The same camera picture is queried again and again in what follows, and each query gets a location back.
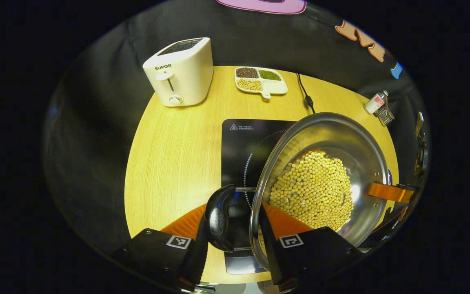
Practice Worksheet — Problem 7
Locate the white divided dish with beans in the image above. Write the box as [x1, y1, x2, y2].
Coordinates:
[235, 67, 288, 100]

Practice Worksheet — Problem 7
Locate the black power cable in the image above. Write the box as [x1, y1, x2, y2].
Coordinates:
[296, 73, 316, 114]

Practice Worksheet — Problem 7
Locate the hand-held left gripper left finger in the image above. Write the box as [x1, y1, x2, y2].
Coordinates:
[113, 203, 211, 291]

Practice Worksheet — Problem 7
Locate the steel pot with soybeans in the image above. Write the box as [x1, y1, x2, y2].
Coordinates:
[204, 112, 390, 272]

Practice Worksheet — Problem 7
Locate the small clear utensil holder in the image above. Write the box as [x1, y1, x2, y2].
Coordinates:
[376, 107, 395, 127]

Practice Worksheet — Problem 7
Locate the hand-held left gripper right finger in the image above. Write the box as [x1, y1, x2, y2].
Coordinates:
[258, 202, 364, 291]

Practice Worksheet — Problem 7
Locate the black induction cooktop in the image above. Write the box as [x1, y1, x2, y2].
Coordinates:
[221, 119, 297, 275]

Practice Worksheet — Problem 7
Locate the white toaster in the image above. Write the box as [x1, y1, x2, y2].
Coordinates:
[142, 37, 214, 108]

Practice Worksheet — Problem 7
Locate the clear bottle with pink label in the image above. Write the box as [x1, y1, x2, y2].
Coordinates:
[364, 91, 389, 115]

